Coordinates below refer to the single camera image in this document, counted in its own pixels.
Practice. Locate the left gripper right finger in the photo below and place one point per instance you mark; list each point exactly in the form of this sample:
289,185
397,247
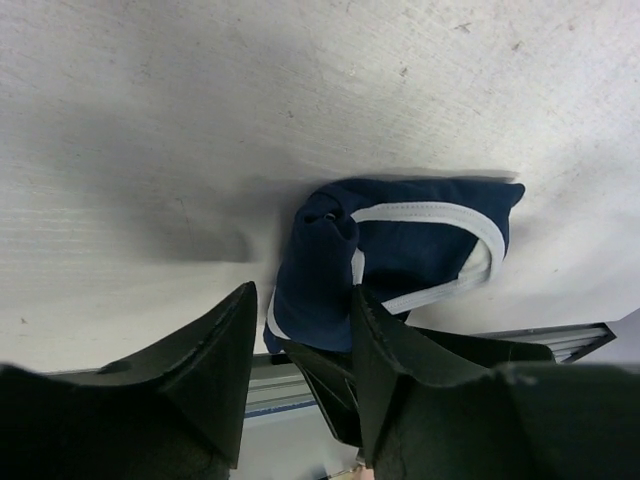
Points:
435,405

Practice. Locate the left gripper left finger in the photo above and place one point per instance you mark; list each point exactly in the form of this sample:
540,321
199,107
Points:
173,410

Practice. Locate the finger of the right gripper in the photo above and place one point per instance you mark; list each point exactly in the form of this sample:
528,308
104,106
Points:
330,377

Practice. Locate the navy blue underwear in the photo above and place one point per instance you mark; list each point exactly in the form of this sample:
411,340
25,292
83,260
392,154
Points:
410,242

